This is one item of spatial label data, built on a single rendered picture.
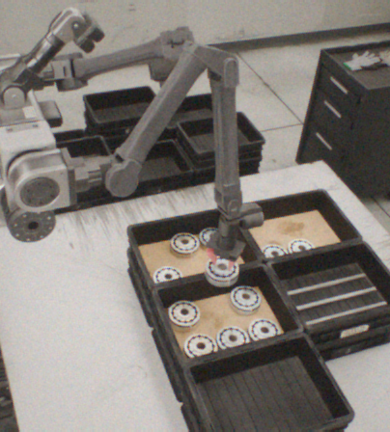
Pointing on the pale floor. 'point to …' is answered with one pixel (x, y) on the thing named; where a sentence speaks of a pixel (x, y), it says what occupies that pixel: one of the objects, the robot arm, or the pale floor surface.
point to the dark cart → (360, 121)
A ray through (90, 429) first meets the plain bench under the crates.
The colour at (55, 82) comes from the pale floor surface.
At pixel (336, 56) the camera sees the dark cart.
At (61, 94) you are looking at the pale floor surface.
